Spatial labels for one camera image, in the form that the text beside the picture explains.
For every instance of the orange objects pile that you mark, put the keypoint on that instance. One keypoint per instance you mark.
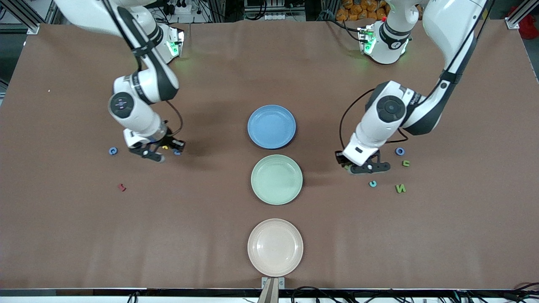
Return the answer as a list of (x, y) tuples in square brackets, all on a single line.
[(349, 10)]

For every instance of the blue letter O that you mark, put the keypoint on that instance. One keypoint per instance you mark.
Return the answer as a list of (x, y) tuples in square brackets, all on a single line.
[(396, 151)]

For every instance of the blue letter C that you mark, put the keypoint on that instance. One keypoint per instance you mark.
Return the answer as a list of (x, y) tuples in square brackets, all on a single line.
[(110, 151)]

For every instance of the white power strip black plugs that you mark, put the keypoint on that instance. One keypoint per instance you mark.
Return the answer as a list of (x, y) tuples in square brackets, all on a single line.
[(179, 11)]

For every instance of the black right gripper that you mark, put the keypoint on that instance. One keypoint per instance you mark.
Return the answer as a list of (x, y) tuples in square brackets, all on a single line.
[(169, 140)]

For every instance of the beige plate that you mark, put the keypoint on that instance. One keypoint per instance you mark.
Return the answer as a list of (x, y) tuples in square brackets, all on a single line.
[(275, 248)]

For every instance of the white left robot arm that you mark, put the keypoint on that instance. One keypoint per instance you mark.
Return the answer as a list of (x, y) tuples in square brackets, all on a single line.
[(370, 134)]

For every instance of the green letter N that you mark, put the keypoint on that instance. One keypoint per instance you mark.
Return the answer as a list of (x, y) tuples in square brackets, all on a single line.
[(400, 189)]

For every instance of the grey metal bracket plate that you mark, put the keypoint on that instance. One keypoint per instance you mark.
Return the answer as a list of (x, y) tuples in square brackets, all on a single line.
[(264, 281)]

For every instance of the blue plate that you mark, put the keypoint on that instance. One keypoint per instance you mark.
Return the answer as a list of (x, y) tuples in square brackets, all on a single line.
[(271, 126)]

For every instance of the aluminium frame post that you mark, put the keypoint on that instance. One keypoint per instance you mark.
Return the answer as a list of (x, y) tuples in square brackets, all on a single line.
[(511, 23), (33, 28)]

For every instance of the tan upright post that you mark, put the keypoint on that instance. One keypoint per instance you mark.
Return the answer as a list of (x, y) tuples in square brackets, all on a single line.
[(269, 294)]

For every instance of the red object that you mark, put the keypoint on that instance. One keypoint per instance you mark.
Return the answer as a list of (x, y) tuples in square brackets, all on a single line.
[(529, 27)]

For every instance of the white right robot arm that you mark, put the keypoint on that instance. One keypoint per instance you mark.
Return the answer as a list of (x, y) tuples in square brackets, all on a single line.
[(139, 113)]

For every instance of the light green plate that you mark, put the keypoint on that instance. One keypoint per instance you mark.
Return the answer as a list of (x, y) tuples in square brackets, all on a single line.
[(276, 185)]

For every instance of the red letter I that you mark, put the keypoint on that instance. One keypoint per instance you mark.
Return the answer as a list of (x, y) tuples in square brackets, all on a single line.
[(122, 187)]

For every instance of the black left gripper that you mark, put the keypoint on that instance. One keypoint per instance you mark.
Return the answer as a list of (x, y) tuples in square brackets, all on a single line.
[(339, 157)]

